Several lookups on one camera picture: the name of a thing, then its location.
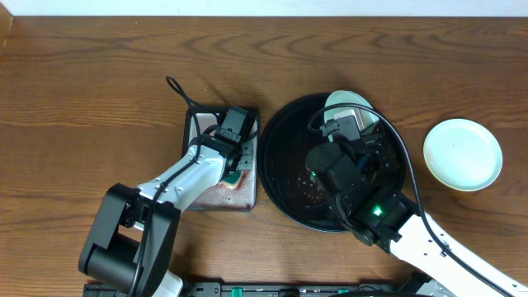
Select green yellow sponge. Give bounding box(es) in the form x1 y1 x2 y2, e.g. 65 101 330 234
220 171 243 190

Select light blue plate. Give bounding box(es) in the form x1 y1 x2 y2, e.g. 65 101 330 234
323 90 379 132

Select light green plate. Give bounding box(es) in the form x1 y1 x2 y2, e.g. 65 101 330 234
423 119 503 191

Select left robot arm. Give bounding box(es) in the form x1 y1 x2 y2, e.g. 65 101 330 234
78 134 257 296

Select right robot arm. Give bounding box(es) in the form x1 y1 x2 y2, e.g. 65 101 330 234
305 142 527 296

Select black rectangular soapy tray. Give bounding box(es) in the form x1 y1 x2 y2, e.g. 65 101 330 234
181 106 260 211

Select round black tray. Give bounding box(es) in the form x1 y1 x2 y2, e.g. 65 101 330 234
257 92 408 233

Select right black cable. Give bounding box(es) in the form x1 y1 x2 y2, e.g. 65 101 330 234
307 102 516 297

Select black cable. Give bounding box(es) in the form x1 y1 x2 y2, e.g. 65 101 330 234
127 75 232 297
307 102 516 297

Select left black cable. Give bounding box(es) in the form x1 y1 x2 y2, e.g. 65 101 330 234
127 75 232 297

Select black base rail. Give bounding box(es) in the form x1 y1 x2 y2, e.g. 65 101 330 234
82 275 413 297

